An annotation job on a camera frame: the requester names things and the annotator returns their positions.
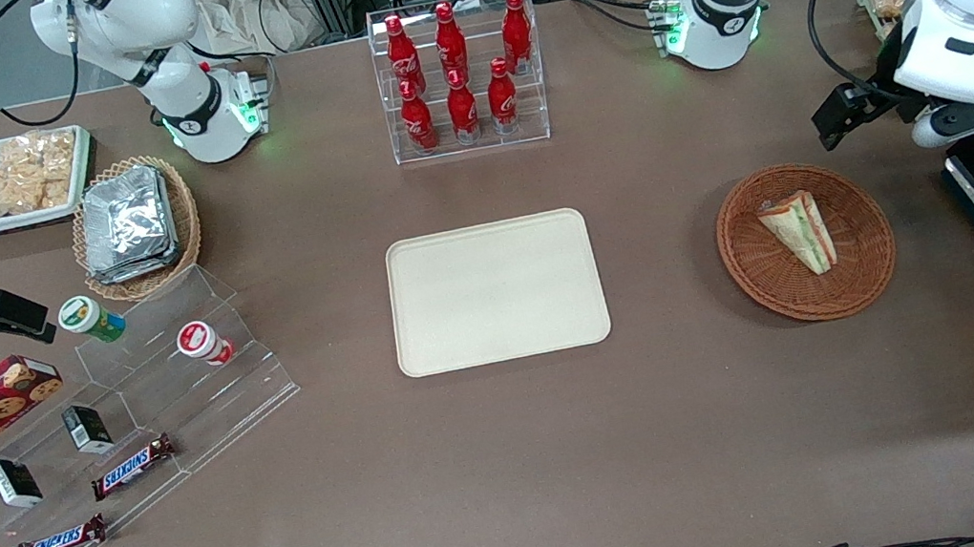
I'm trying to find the plastic-wrapped triangle sandwich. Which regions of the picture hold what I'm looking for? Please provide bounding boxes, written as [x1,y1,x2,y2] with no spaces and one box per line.
[753,186,841,284]

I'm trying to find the brown round wicker basket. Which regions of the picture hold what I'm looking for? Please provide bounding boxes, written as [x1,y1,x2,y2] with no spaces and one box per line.
[708,149,905,335]

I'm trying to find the light oval wicker basket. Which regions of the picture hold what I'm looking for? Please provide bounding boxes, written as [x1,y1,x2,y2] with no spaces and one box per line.
[62,148,211,309]

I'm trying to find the beige plastic serving tray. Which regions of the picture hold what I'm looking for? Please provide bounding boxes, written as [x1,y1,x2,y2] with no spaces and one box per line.
[380,203,616,381]

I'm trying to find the green-lidded snack cup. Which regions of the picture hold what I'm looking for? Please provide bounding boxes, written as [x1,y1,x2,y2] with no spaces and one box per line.
[55,288,129,350]

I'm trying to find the small black box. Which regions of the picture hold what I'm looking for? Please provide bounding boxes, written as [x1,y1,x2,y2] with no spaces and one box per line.
[60,400,116,460]
[0,452,46,514]

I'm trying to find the clear bag of crackers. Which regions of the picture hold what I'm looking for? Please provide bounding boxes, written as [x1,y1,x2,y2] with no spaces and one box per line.
[0,125,88,219]

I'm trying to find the silver foil pack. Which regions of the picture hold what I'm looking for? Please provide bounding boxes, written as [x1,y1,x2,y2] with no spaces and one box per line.
[86,241,183,288]
[76,163,176,268]

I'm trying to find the brown Snickers bar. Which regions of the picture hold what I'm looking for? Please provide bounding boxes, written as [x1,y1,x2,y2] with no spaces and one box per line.
[84,431,183,503]
[7,511,111,547]

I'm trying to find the clear acrylic stepped stand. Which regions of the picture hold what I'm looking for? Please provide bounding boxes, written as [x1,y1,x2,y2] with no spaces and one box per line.
[0,251,326,547]

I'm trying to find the red and white snack cup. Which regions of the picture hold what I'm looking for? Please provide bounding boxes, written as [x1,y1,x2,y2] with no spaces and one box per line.
[173,316,237,371]

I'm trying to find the red cola bottle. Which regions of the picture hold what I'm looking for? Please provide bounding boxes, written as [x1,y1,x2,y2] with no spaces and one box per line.
[496,0,538,76]
[481,55,524,137]
[442,66,484,146]
[395,76,441,157]
[430,0,473,88]
[382,11,428,100]

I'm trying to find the clear acrylic bottle rack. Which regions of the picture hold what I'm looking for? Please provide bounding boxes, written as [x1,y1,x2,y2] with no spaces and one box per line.
[364,0,555,168]

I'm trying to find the white crumpled cloth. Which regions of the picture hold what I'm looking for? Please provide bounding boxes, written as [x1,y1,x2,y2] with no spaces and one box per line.
[191,0,330,67]

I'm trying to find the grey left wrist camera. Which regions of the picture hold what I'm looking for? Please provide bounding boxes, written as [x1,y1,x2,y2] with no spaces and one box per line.
[907,102,961,153]

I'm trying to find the black arm base cables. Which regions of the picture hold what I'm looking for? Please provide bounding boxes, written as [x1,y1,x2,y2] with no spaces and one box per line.
[570,0,667,46]

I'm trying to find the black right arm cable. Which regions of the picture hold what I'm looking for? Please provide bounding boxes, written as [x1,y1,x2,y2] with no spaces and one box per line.
[0,0,91,134]

